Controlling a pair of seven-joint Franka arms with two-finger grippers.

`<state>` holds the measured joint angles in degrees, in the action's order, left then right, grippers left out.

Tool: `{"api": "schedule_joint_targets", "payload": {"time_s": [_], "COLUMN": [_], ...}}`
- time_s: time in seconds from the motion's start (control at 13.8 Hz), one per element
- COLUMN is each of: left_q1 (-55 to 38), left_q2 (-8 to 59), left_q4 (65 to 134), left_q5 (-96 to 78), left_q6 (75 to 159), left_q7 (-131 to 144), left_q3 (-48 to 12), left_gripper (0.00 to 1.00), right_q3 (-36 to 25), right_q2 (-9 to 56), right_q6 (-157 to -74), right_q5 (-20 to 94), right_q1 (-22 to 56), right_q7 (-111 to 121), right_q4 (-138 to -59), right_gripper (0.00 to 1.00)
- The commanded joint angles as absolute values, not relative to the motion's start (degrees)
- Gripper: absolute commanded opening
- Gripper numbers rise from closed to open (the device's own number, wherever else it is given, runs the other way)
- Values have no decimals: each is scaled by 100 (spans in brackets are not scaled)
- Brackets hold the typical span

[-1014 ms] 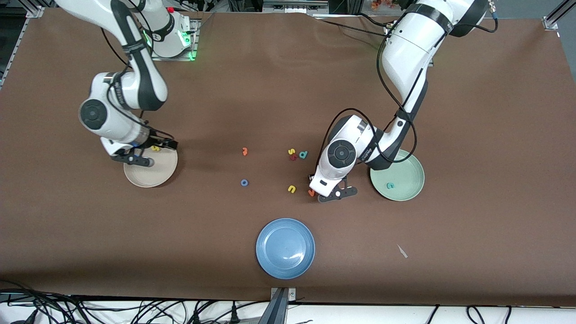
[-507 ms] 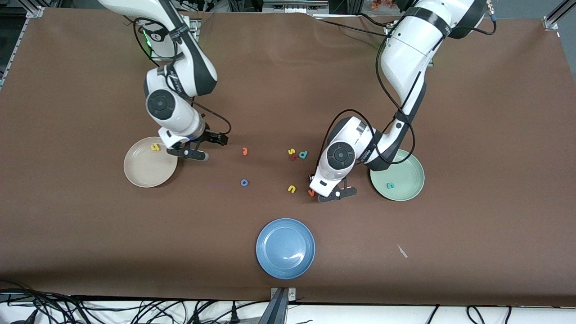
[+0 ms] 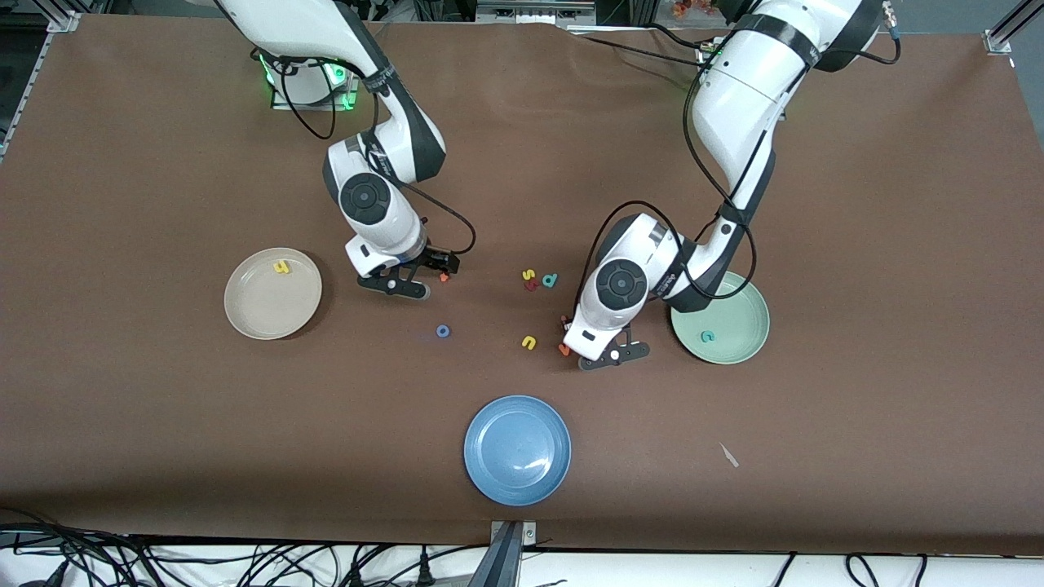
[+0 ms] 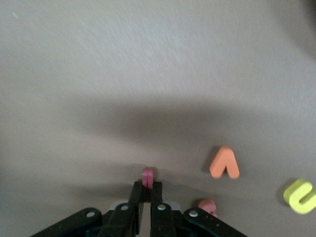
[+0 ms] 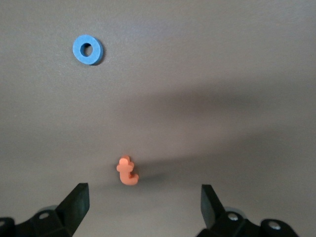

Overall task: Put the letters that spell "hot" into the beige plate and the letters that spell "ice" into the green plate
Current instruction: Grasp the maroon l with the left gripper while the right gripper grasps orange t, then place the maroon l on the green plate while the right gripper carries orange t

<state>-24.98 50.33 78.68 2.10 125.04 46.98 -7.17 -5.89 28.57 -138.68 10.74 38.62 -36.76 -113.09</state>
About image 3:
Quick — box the aluminium frame profile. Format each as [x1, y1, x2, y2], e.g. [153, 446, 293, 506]
[983, 0, 1044, 56]
[0, 8, 82, 160]

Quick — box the thin black table cable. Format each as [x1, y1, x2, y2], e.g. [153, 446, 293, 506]
[571, 34, 714, 70]

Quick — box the blue plate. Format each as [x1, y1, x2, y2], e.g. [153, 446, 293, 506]
[463, 395, 572, 507]

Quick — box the grey metal rail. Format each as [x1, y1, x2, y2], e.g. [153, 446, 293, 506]
[477, 0, 596, 25]

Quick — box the thick black table cable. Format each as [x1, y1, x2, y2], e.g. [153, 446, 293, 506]
[644, 23, 706, 53]

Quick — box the grey aluminium bracket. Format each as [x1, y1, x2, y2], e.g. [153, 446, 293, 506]
[469, 520, 539, 587]

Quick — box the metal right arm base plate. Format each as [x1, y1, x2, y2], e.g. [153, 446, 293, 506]
[272, 49, 361, 111]

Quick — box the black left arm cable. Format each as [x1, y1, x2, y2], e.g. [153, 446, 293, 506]
[575, 20, 902, 327]

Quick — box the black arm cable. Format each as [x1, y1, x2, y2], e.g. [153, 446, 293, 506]
[273, 49, 478, 258]
[575, 20, 902, 327]

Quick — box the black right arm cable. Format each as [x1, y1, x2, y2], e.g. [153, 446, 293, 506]
[273, 49, 478, 258]

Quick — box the beige brown plate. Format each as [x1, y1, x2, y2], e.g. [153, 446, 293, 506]
[223, 247, 324, 341]

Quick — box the light green plate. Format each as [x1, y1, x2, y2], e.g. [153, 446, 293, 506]
[670, 271, 771, 365]

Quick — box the brown table cover sheet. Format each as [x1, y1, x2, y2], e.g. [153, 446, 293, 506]
[0, 15, 1044, 555]

